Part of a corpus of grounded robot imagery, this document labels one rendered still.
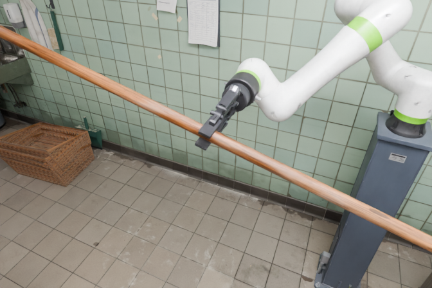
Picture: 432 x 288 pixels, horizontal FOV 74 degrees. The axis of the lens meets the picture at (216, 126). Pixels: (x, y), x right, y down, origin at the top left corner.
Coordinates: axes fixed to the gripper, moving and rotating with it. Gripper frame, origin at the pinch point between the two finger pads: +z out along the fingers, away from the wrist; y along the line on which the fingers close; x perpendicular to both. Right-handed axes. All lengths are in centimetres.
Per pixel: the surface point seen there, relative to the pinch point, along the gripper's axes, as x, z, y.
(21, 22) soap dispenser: 220, -121, 90
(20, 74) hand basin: 223, -113, 141
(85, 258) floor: 62, -19, 173
